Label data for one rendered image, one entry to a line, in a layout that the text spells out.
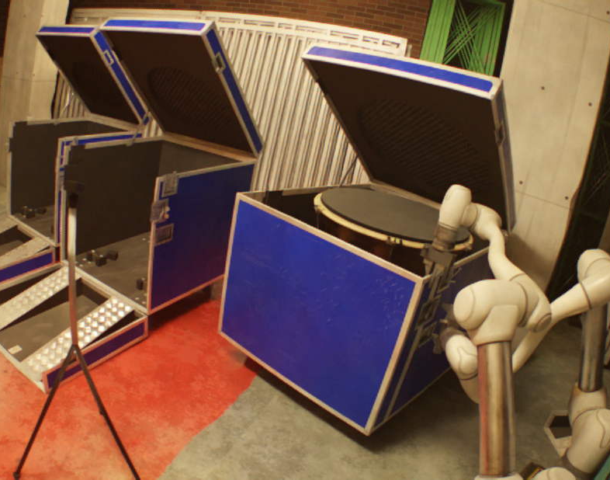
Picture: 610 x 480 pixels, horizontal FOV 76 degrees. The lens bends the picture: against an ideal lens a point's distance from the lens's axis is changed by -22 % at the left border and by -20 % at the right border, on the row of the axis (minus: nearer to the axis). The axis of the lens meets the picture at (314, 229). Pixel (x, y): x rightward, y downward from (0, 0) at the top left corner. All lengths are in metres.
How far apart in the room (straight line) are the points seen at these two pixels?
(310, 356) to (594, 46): 2.43
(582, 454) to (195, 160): 3.03
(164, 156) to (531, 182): 2.62
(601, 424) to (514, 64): 2.09
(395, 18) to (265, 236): 3.48
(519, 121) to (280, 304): 1.76
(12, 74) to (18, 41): 0.36
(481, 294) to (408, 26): 4.17
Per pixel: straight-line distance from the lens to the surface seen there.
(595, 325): 1.78
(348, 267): 1.94
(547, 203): 3.01
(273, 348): 2.35
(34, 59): 5.04
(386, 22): 5.20
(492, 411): 1.27
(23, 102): 5.17
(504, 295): 1.28
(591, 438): 1.81
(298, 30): 4.21
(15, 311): 2.95
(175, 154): 3.63
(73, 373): 2.47
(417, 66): 2.09
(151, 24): 2.78
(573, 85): 3.01
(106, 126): 4.22
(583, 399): 1.92
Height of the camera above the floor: 1.57
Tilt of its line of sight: 18 degrees down
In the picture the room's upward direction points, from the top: 12 degrees clockwise
